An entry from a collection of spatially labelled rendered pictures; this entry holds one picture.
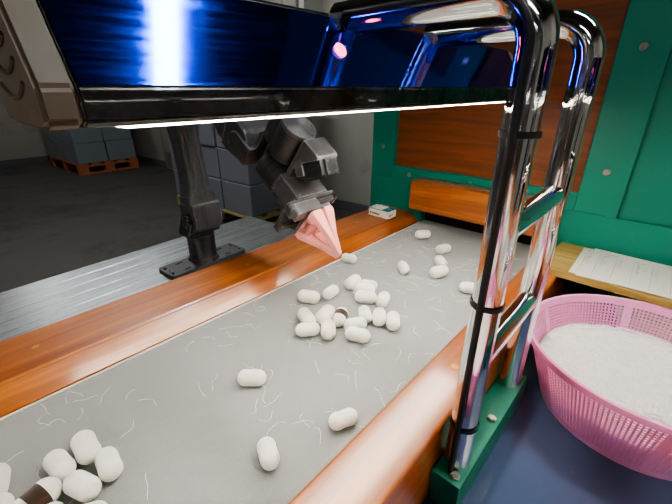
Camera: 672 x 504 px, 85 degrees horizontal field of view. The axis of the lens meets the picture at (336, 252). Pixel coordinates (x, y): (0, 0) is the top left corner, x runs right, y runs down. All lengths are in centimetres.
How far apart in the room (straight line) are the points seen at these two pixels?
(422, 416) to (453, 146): 66
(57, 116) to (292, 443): 33
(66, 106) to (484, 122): 80
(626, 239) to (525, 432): 45
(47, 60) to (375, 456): 34
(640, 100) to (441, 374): 57
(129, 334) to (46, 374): 9
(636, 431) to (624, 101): 53
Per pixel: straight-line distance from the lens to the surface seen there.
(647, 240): 86
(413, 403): 41
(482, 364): 34
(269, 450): 38
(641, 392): 58
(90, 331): 59
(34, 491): 43
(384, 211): 91
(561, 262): 76
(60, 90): 21
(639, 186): 84
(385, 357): 50
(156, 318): 58
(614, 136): 83
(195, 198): 86
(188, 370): 51
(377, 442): 38
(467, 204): 85
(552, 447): 55
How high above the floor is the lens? 106
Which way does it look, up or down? 24 degrees down
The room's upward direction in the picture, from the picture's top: straight up
